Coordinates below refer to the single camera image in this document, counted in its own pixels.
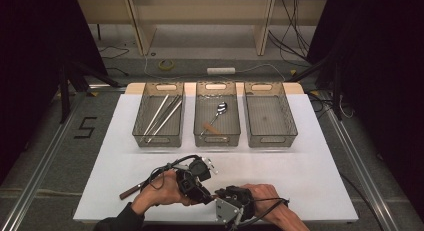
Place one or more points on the aluminium floor rail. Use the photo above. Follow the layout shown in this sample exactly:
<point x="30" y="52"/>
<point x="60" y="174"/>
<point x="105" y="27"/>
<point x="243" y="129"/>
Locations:
<point x="40" y="167"/>
<point x="360" y="171"/>

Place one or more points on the black metal stand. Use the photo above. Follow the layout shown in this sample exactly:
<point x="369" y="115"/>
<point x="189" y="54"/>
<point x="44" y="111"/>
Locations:
<point x="337" y="91"/>
<point x="65" y="91"/>

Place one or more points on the dark curtain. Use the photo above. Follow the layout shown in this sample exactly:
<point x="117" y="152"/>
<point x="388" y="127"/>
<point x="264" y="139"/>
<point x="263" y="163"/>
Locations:
<point x="383" y="74"/>
<point x="30" y="57"/>

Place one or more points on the white power strip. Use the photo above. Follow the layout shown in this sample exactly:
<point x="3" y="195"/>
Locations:
<point x="220" y="71"/>

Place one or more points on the person's left hand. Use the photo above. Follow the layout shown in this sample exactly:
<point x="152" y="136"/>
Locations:
<point x="163" y="194"/>

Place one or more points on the transparent grey storage bin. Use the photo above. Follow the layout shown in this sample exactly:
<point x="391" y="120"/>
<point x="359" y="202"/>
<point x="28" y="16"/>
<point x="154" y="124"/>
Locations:
<point x="231" y="124"/>
<point x="146" y="107"/>
<point x="270" y="117"/>

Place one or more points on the wooden table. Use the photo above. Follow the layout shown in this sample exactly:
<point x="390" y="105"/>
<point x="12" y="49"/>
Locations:
<point x="135" y="88"/>

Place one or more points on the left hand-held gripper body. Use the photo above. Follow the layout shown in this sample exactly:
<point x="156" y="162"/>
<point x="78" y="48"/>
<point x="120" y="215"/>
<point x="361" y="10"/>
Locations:
<point x="193" y="177"/>

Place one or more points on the yellow floor tape piece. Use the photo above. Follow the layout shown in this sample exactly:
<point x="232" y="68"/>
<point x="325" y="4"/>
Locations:
<point x="293" y="72"/>
<point x="94" y="93"/>
<point x="315" y="92"/>

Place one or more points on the person's right hand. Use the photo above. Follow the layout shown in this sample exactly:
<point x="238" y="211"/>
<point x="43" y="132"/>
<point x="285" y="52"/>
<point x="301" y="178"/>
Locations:
<point x="270" y="204"/>

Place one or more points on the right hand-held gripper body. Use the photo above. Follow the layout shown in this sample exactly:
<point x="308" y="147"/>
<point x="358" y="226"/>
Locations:
<point x="240" y="204"/>

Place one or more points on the metal spoon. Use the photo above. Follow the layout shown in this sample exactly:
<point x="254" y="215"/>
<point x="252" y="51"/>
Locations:
<point x="221" y="107"/>

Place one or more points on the light wooden shelf unit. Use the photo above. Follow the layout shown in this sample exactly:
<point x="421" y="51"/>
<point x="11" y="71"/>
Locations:
<point x="200" y="11"/>

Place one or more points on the white board sheet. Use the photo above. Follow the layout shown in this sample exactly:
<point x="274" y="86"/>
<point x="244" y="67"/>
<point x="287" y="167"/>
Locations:
<point x="326" y="141"/>

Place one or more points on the white chopstick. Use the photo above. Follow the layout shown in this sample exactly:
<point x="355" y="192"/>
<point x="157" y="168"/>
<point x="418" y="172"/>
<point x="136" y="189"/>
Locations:
<point x="156" y="116"/>
<point x="166" y="119"/>

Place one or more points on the yellow tape roll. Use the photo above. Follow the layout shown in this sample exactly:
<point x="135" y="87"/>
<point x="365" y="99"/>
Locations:
<point x="160" y="65"/>

